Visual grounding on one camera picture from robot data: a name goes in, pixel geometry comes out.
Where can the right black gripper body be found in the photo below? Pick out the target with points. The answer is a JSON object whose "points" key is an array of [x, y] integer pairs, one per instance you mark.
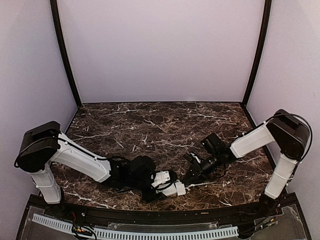
{"points": [[201, 171]]}

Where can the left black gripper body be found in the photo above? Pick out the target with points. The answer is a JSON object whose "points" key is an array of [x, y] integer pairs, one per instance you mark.
{"points": [[149, 197]]}

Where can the white remote control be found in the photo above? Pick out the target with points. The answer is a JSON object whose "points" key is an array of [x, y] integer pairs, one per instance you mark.
{"points": [[167, 189]]}

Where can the white battery cover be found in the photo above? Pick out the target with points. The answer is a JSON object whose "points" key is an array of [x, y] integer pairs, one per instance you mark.
{"points": [[180, 188]]}

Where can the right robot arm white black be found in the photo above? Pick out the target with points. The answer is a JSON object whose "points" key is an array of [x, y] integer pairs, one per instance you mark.
{"points": [[292, 133]]}

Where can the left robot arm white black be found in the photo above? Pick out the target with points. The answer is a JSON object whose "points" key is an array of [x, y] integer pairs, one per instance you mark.
{"points": [[46, 144]]}

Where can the clear acrylic plate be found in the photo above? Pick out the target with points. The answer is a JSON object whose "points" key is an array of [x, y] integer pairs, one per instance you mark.
{"points": [[162, 228]]}

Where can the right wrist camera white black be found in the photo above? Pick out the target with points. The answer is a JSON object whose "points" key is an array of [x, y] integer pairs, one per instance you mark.
{"points": [[192, 158]]}

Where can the black front rail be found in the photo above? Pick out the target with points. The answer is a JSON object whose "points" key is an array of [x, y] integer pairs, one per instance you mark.
{"points": [[235, 215]]}

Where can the white slotted cable duct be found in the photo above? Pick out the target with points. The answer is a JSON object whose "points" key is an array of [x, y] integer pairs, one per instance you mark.
{"points": [[108, 234]]}

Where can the right black frame post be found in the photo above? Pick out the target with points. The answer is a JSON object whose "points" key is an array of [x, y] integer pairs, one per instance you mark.
{"points": [[258, 53]]}

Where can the black frame post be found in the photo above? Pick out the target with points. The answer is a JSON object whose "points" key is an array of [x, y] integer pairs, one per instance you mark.
{"points": [[63, 52], [258, 53]]}

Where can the left black frame post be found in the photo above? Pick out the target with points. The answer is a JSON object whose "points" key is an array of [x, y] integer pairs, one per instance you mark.
{"points": [[63, 52]]}

